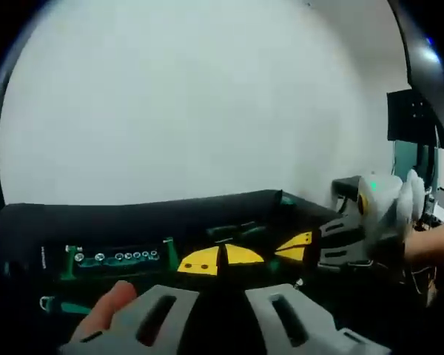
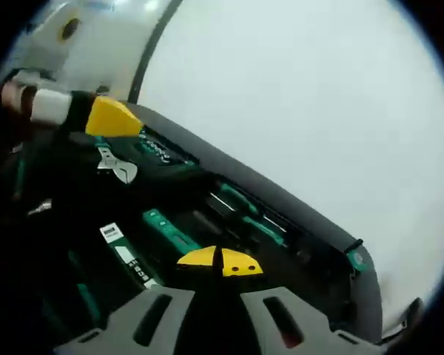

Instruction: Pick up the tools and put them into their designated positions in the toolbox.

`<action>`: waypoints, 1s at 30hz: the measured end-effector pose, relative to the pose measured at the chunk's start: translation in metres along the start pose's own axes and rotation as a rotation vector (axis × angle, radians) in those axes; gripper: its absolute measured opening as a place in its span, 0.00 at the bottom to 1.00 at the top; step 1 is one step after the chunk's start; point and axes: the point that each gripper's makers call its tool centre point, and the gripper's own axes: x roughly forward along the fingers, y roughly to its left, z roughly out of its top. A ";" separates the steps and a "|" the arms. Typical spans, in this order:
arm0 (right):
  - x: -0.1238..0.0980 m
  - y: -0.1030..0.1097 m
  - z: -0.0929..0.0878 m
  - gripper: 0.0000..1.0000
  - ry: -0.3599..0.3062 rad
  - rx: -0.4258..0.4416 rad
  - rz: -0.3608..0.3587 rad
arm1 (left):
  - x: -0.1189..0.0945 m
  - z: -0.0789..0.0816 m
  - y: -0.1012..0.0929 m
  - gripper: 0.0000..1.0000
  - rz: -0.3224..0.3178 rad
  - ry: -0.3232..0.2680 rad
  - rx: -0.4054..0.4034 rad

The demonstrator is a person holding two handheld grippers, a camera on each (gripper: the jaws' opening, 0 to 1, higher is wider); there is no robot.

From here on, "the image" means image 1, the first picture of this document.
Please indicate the black monitor with mount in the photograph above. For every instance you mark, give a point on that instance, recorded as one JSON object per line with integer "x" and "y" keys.
{"x": 410, "y": 114}

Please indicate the black desk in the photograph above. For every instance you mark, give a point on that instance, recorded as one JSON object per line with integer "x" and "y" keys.
{"x": 346, "y": 192}

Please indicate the black toolbox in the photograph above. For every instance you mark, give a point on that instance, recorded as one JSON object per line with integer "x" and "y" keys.
{"x": 133, "y": 222}

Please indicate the person's left hand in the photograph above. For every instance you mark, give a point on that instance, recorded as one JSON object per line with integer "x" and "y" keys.
{"x": 107, "y": 307}

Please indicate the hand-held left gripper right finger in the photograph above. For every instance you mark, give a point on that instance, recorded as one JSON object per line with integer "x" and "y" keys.
{"x": 318, "y": 325}

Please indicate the teal partition panel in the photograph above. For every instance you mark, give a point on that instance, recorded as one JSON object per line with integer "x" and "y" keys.
{"x": 410, "y": 162}

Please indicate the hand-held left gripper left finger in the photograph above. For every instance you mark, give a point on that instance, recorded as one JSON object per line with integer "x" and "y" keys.
{"x": 133, "y": 325}

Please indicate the large black wall screen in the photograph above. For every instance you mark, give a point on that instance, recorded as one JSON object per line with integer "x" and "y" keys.
{"x": 425, "y": 55}

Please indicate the row of silver sockets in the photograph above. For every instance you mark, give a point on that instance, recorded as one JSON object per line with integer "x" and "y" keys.
{"x": 100, "y": 257}

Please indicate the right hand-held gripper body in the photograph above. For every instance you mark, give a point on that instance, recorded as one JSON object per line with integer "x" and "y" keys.
{"x": 385, "y": 214}

